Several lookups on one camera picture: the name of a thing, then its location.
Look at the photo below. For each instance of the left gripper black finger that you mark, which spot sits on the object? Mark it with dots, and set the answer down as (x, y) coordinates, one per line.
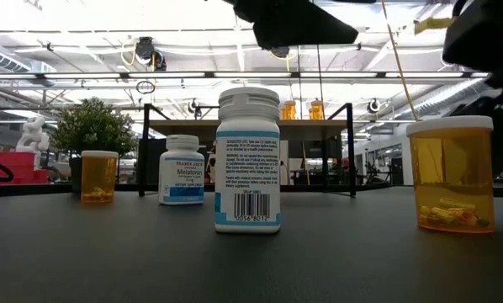
(302, 27)

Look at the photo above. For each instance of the large orange pill bottle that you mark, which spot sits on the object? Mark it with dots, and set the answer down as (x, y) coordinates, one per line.
(99, 177)
(451, 177)

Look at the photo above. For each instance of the white blue-label supplement bottle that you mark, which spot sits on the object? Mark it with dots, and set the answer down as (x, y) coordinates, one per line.
(247, 168)
(181, 172)

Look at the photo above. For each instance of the wooden shelf black metal legs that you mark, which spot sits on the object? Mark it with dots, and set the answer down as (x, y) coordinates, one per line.
(192, 128)

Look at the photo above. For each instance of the yellow tape tag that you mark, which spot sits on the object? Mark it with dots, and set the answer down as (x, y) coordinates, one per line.
(432, 25)

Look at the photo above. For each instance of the long ceiling light fixture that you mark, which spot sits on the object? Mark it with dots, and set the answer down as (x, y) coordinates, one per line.
(171, 75)

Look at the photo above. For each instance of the artificial green potted plant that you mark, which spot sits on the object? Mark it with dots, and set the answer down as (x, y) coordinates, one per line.
(92, 126)

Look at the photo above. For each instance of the white figure sculpture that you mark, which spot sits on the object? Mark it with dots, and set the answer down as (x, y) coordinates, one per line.
(33, 136)

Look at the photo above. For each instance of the black table mat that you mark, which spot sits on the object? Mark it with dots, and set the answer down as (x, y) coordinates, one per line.
(150, 261)

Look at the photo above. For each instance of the red plastic box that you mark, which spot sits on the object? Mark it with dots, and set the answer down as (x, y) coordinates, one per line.
(16, 168)

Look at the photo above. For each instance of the silver ventilation duct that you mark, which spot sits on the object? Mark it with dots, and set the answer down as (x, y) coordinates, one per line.
(445, 101)

